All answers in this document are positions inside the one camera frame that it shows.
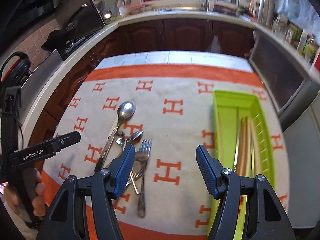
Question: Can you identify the twisted steel chopstick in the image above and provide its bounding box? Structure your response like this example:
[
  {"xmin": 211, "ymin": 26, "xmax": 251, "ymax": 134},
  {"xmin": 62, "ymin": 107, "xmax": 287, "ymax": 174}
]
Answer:
[{"xmin": 233, "ymin": 119, "xmax": 241, "ymax": 172}]

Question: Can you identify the lime green plastic tray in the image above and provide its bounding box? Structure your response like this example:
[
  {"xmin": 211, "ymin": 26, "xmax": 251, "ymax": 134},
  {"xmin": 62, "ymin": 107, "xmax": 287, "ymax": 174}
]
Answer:
[{"xmin": 206, "ymin": 89, "xmax": 276, "ymax": 240}]

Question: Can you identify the stainless steel oven cabinet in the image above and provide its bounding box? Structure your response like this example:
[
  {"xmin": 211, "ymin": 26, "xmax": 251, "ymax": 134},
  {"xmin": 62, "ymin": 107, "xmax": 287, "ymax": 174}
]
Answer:
[{"xmin": 249, "ymin": 27, "xmax": 319, "ymax": 130}]

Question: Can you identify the steel kettle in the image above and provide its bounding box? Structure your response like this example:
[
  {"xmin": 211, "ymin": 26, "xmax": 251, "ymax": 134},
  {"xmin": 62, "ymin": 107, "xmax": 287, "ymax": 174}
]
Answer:
[{"xmin": 100, "ymin": 10, "xmax": 115, "ymax": 25}]

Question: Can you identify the steel stove side panel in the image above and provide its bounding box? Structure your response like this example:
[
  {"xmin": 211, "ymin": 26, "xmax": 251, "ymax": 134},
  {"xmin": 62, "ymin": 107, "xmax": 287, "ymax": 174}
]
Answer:
[{"xmin": 19, "ymin": 49, "xmax": 63, "ymax": 124}]

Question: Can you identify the steel fork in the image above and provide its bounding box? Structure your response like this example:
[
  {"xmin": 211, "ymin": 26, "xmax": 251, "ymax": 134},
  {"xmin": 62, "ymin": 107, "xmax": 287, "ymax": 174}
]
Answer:
[{"xmin": 136, "ymin": 139, "xmax": 152, "ymax": 218}]

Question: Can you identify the red box on counter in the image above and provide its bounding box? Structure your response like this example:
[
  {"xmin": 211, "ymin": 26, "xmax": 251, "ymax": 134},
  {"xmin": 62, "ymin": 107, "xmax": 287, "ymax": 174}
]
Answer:
[{"xmin": 311, "ymin": 48, "xmax": 320, "ymax": 73}]

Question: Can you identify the orange white H-pattern cloth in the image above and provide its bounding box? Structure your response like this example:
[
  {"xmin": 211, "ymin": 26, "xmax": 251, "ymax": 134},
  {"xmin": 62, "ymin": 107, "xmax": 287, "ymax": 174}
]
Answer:
[{"xmin": 42, "ymin": 64, "xmax": 289, "ymax": 239}]

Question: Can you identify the large steel spoon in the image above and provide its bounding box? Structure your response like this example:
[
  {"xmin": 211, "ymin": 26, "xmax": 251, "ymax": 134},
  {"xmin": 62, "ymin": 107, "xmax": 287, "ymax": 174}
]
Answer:
[{"xmin": 94, "ymin": 101, "xmax": 136, "ymax": 173}]

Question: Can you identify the white plastic bag hanging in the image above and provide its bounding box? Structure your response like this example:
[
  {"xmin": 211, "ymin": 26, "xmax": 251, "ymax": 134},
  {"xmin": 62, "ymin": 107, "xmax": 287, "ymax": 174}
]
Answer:
[{"xmin": 206, "ymin": 35, "xmax": 222, "ymax": 54}]

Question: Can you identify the grey refrigerator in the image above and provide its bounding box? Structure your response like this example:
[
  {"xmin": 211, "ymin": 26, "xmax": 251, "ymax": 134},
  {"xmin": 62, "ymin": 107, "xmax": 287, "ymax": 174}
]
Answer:
[{"xmin": 284, "ymin": 96, "xmax": 320, "ymax": 229}]

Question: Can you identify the small steel spoon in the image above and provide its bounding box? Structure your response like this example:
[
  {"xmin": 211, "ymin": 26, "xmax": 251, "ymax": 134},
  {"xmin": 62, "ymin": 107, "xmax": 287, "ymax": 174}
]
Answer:
[{"xmin": 113, "ymin": 130, "xmax": 143, "ymax": 160}]

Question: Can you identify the person's left hand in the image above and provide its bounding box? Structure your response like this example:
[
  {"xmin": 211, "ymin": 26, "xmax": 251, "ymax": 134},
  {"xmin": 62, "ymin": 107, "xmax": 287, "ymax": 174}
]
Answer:
[{"xmin": 4, "ymin": 168, "xmax": 46, "ymax": 218}]

